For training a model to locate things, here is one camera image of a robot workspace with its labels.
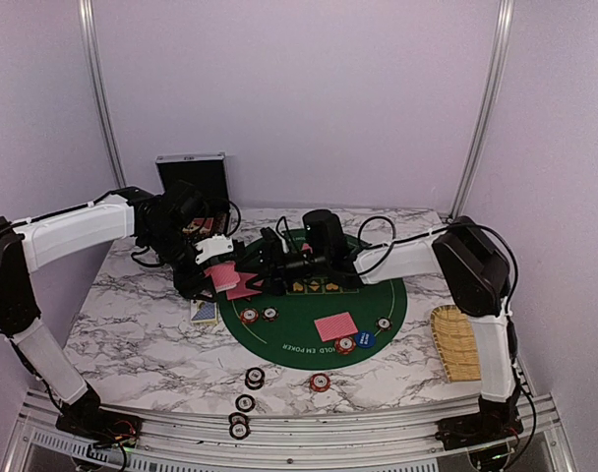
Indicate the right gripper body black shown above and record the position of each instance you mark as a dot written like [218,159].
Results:
[286,268]

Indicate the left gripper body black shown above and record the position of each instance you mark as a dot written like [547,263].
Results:
[187,282]

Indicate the red-backed playing card deck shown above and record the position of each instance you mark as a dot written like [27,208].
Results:
[224,277]

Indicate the dealt red-backed cards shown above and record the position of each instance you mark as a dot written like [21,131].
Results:
[241,292]

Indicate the dark chips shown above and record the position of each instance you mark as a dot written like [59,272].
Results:
[270,314]

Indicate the small orange chip pile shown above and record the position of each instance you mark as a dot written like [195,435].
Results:
[345,345]
[249,316]

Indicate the dark brown chip stack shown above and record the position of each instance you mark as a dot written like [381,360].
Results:
[254,378]

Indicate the blue small blind button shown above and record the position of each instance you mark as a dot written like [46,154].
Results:
[365,339]

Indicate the orange red chip stack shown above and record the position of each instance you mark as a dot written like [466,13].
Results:
[319,382]

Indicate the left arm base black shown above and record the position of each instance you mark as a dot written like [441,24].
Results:
[87,418]

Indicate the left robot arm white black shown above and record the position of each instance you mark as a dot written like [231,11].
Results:
[31,245]

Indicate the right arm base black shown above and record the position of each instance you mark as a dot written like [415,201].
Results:
[493,421]

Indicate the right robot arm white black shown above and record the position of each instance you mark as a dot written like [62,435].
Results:
[410,369]

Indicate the playing card box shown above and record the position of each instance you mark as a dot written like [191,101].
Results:
[203,313]

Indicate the card deck box in case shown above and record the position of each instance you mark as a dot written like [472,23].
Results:
[203,225]

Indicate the right chip row in case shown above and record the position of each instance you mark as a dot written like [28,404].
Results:
[221,223]

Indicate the round green poker mat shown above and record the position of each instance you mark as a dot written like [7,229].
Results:
[292,340]

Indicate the aluminium poker case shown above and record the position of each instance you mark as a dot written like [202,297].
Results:
[206,172]

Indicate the fallen dark chip on table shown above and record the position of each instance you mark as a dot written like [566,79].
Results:
[245,403]

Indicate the woven bamboo tray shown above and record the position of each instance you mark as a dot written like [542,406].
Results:
[455,342]

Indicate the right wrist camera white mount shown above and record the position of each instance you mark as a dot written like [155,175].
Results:
[270,238]

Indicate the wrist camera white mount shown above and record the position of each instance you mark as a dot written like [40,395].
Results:
[270,238]
[214,246]

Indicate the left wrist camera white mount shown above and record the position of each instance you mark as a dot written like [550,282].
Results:
[214,246]

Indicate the fallen dark chip lower rail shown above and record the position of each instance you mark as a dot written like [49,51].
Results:
[239,431]

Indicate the front aluminium rail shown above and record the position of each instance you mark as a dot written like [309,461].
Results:
[401,439]

